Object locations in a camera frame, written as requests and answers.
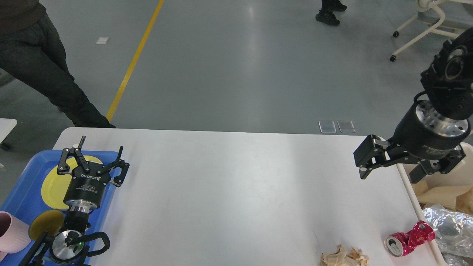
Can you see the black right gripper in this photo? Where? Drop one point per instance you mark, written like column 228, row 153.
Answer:
column 423, row 133

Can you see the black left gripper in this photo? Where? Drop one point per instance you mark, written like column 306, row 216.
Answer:
column 88, row 186

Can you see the yellow round plate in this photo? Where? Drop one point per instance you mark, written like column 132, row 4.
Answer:
column 58, row 179

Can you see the dark green mug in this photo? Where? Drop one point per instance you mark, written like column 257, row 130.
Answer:
column 49, row 221

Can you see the crushed red can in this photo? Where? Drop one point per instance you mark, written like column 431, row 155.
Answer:
column 403, row 243

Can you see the foil container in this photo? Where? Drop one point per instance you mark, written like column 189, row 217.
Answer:
column 453, row 230

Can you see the brown paper ball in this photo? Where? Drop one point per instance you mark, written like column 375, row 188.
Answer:
column 343, row 257

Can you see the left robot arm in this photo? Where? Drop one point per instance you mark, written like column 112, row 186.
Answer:
column 69, row 244

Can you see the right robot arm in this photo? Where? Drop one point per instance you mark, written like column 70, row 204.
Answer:
column 447, row 82

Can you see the beige plastic bin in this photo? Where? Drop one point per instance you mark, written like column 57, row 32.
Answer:
column 460, row 175

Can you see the blue plastic tray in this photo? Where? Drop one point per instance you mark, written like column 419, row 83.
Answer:
column 25, row 201

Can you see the floor outlet cover plates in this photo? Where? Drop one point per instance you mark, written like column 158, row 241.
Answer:
column 340, row 126

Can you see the pink mug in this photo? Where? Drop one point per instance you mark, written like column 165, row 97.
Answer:
column 14, row 236

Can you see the white office chair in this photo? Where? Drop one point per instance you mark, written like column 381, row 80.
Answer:
column 430, row 13

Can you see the person in black shoes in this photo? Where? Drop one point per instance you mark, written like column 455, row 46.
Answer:
column 326, row 15

